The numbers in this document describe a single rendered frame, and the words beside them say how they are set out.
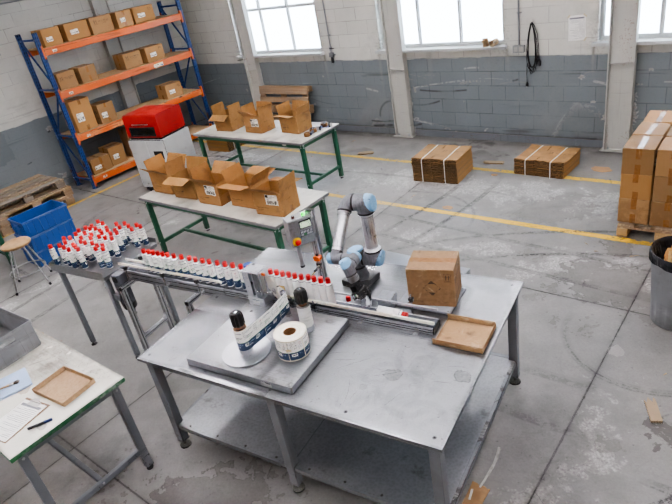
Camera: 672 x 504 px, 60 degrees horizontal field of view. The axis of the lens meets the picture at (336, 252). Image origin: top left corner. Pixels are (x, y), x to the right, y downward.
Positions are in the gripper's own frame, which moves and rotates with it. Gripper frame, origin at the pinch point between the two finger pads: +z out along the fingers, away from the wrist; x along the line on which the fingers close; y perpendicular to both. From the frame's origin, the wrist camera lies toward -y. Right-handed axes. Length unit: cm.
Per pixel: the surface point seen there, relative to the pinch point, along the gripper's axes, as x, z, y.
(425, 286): 31.4, 3.7, -19.3
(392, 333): 15.5, 15.7, 11.5
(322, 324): -23.6, -3.9, 22.1
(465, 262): -45, 82, -208
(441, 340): 48, 23, 13
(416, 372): 41, 25, 39
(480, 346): 66, 34, 8
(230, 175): -213, -94, -149
